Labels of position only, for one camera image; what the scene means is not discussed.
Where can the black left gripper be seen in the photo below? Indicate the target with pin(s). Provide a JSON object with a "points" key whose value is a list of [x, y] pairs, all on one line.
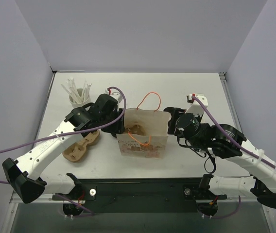
{"points": [[118, 122]]}

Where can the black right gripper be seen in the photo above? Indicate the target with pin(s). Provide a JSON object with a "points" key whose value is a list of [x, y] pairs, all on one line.
{"points": [[173, 120]]}

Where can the printed paper takeout bag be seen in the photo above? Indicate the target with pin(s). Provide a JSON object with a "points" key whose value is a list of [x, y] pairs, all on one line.
{"points": [[151, 145]]}

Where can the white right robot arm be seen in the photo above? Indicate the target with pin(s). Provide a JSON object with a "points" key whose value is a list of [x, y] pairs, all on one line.
{"points": [[225, 142]]}

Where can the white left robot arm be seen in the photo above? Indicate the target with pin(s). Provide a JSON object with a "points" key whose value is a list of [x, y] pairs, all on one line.
{"points": [[25, 174]]}

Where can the white straw holder cup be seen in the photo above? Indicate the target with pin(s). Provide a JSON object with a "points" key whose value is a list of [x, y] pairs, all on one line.
{"points": [[74, 105]]}

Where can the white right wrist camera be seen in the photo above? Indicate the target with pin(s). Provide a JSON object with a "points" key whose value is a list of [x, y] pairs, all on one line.
{"points": [[195, 107]]}

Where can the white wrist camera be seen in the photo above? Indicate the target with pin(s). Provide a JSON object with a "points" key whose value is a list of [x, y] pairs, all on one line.
{"points": [[116, 95], [195, 107]]}

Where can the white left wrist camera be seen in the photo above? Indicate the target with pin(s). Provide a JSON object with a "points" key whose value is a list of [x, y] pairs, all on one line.
{"points": [[116, 95]]}

